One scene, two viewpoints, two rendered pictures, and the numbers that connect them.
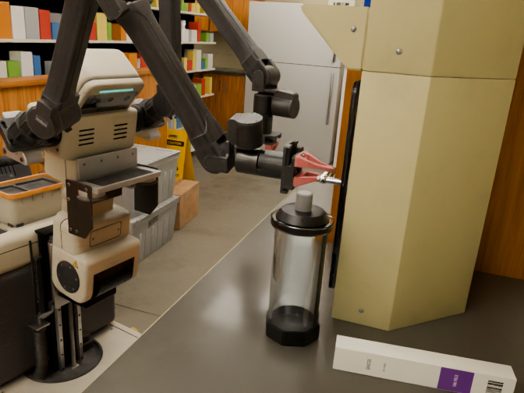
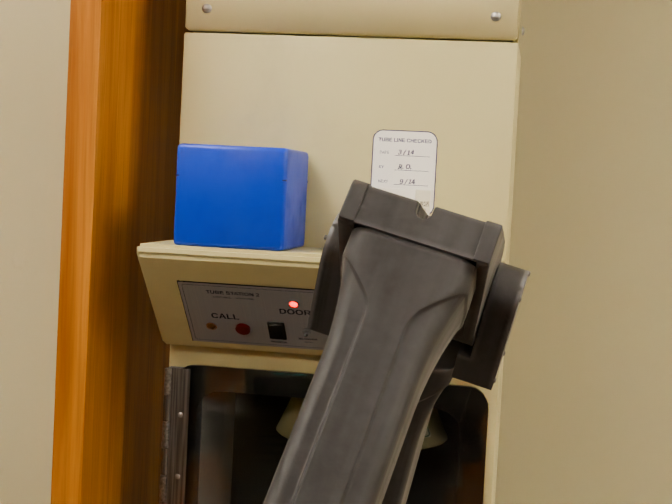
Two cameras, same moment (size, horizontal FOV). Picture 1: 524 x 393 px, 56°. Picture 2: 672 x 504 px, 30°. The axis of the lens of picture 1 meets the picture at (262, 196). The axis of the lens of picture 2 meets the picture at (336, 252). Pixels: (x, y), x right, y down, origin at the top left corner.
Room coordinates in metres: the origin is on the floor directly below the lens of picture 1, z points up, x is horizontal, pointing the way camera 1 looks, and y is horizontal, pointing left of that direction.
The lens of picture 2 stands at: (1.19, 0.97, 1.57)
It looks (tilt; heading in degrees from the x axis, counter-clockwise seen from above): 3 degrees down; 261
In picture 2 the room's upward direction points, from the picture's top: 3 degrees clockwise
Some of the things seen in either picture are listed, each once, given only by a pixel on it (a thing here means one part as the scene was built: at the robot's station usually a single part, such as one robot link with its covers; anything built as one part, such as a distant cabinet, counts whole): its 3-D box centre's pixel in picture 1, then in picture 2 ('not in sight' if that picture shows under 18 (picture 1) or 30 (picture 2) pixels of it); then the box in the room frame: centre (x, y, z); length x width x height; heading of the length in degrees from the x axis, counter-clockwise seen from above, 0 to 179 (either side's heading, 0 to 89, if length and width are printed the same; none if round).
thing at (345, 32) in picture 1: (348, 38); (323, 306); (1.02, -0.15, 1.46); 0.32 x 0.11 x 0.10; 162
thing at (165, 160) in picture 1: (131, 178); not in sight; (3.10, 0.86, 0.49); 0.60 x 0.42 x 0.33; 162
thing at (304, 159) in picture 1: (310, 171); not in sight; (0.98, -0.10, 1.20); 0.09 x 0.07 x 0.07; 72
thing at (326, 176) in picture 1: (334, 176); not in sight; (0.95, -0.14, 1.20); 0.10 x 0.05 x 0.03; 161
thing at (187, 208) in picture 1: (171, 202); not in sight; (3.70, 0.71, 0.14); 0.41 x 0.32 x 0.28; 168
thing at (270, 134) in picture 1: (262, 125); not in sight; (1.39, 0.01, 1.21); 0.10 x 0.07 x 0.07; 72
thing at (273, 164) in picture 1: (277, 164); not in sight; (1.00, -0.03, 1.20); 0.07 x 0.07 x 0.10; 72
